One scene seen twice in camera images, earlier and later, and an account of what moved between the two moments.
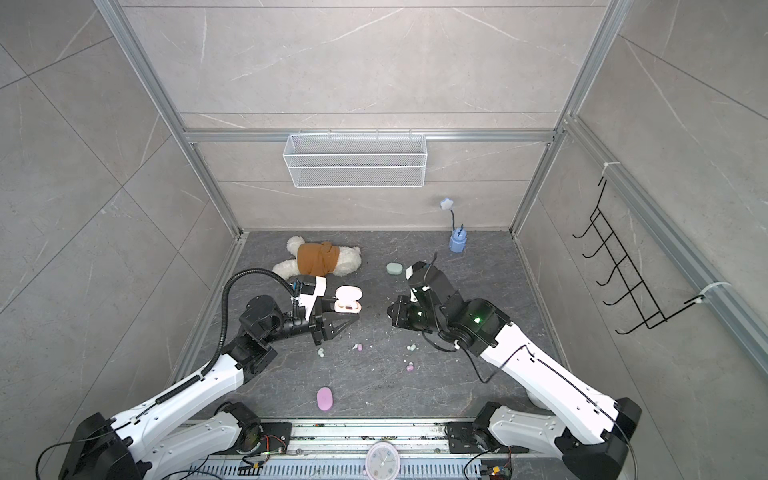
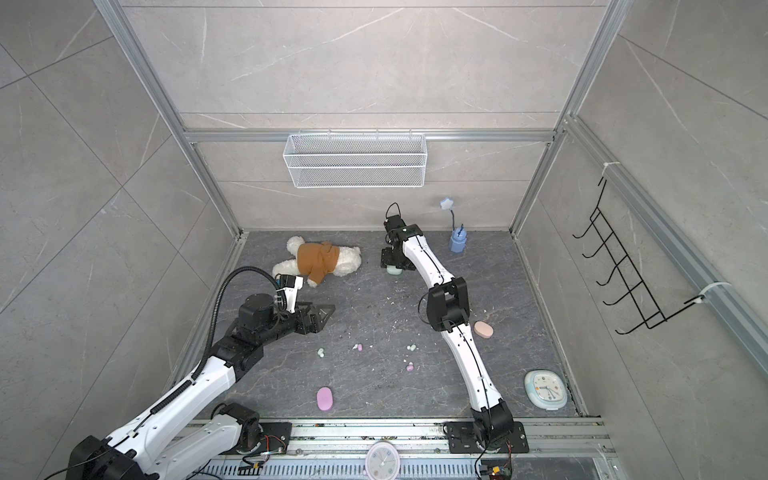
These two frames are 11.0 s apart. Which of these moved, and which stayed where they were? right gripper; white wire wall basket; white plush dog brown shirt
Moved: right gripper
Stayed: white wire wall basket; white plush dog brown shirt
